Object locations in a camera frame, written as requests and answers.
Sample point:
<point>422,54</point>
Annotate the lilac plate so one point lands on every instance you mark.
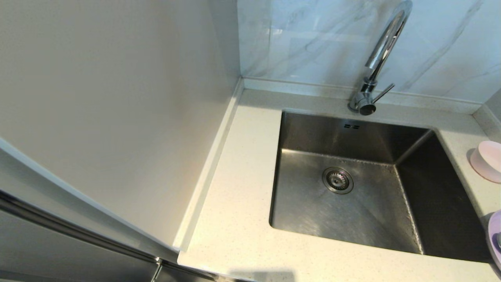
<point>492,227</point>

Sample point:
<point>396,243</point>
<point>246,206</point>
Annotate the round metal drain strainer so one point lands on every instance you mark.
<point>337,180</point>

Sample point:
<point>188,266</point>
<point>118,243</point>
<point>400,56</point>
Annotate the metal spoon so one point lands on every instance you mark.
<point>499,239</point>

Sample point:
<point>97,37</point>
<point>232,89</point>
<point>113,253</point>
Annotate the chrome gooseneck faucet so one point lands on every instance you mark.
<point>367,103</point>

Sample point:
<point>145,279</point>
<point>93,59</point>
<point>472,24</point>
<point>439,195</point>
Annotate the white tall cabinet panel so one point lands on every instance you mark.
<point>117,98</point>

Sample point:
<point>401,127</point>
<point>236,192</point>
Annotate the stainless steel sink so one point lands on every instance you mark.
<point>372,211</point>

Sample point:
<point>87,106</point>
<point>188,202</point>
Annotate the pink bowl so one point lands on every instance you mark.
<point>488,160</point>

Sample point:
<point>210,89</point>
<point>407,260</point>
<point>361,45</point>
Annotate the grey appliance front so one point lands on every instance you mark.
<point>58,254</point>

